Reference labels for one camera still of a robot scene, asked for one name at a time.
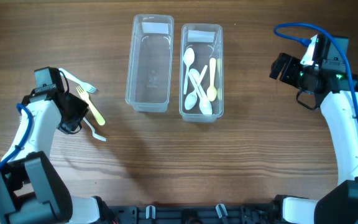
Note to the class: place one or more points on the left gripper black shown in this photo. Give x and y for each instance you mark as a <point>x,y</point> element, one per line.
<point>83,109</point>

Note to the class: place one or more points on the yellow plastic spoon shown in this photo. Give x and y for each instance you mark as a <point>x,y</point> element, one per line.
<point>212,91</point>

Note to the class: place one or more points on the white spoon slender handle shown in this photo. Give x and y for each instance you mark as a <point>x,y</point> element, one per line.
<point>188,59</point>

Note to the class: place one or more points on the left clear plastic container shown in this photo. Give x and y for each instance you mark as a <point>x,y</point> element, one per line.
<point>150,66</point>

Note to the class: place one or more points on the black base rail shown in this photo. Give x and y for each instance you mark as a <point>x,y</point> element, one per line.
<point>221,213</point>

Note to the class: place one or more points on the right clear plastic container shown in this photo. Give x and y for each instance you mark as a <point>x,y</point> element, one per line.
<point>203,111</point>

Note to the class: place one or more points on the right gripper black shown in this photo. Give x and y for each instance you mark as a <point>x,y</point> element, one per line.
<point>287,75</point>

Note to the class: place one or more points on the thick white plastic spoon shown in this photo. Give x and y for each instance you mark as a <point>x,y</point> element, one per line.
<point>194,74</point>

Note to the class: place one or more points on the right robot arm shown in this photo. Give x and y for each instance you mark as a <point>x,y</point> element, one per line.
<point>338,103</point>

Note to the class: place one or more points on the clear plastic container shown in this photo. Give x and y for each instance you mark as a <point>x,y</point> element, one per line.
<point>203,111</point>
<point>150,66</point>

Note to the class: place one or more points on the yellow plastic fork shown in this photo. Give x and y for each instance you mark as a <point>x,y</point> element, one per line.
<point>85,96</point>

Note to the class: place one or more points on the white label left container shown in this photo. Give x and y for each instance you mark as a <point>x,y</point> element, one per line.
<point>155,28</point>

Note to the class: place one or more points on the thick white plastic fork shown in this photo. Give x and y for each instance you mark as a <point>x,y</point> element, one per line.
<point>86,86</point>

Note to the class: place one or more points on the white label right container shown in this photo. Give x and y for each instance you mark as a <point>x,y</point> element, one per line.
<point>200,36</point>

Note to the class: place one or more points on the thin white fork lower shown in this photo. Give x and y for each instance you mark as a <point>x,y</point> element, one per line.
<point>95,135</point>

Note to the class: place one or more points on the white label container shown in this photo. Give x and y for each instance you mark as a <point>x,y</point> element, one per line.
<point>155,28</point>
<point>200,36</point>

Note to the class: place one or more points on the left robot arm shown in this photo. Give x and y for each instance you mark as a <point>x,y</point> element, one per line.
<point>31,191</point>

